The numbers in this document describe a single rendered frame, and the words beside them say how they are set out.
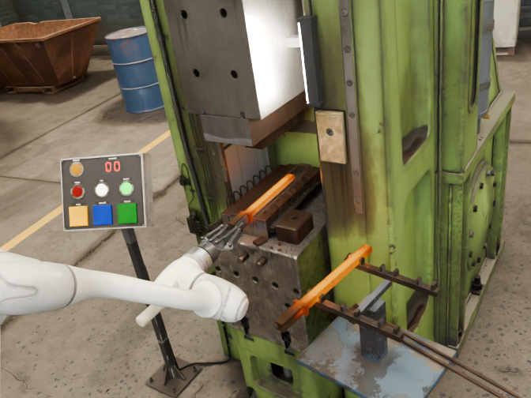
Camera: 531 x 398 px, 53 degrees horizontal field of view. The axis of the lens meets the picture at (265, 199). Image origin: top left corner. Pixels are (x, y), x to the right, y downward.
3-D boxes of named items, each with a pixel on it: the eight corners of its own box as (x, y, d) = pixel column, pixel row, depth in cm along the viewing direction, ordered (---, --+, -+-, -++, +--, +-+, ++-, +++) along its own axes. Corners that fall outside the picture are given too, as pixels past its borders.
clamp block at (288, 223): (298, 245, 182) (295, 230, 179) (276, 241, 186) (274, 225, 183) (314, 227, 190) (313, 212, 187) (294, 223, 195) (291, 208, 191)
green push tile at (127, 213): (136, 222, 199) (136, 203, 199) (118, 223, 200) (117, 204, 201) (138, 222, 201) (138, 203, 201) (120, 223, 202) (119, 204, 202)
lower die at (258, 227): (268, 238, 188) (265, 218, 184) (224, 228, 199) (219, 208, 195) (323, 184, 217) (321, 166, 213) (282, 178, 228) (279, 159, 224)
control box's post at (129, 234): (175, 381, 259) (111, 185, 207) (169, 378, 261) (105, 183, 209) (179, 375, 262) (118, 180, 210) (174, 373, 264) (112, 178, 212)
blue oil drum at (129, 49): (153, 114, 624) (133, 37, 581) (114, 113, 650) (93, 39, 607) (181, 96, 668) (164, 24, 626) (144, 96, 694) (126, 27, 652)
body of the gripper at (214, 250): (195, 263, 175) (212, 247, 181) (215, 268, 170) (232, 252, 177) (190, 244, 171) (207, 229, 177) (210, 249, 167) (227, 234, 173)
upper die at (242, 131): (253, 146, 171) (248, 118, 167) (205, 140, 182) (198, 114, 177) (314, 101, 200) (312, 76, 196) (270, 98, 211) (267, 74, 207)
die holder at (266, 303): (310, 355, 197) (295, 257, 176) (227, 326, 218) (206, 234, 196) (370, 269, 236) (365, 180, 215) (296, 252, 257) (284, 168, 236)
